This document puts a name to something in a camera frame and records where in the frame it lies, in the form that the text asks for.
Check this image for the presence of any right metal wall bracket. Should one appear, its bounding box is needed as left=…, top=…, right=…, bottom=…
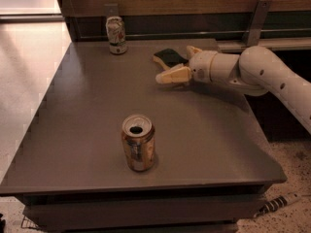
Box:
left=242, top=0, right=272, bottom=47

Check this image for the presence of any grey drawer cabinet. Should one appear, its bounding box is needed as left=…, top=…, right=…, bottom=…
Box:
left=0, top=41, right=286, bottom=233

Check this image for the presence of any orange soda can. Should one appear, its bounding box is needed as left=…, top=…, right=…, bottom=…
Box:
left=121, top=114, right=156, bottom=172

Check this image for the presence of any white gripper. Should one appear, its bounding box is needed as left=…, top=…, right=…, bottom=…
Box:
left=155, top=46, right=218, bottom=84

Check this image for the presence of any white crumpled can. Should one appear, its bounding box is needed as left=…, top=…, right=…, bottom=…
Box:
left=106, top=17, right=127, bottom=54

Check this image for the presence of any green and yellow sponge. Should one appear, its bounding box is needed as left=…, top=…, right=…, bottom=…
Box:
left=153, top=49, right=189, bottom=70

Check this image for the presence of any metal wall bracket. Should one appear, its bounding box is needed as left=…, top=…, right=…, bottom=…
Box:
left=242, top=0, right=272, bottom=47
left=104, top=3, right=120, bottom=17

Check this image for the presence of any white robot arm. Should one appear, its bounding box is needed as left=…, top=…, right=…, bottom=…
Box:
left=153, top=46, right=311, bottom=133

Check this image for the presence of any left metal wall bracket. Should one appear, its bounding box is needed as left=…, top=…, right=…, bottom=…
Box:
left=104, top=3, right=120, bottom=17

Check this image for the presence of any metal wall rail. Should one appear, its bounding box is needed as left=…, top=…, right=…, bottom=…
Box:
left=76, top=26, right=311, bottom=41

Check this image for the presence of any striped black white tool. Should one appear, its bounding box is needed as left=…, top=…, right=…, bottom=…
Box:
left=254, top=193, right=301, bottom=218

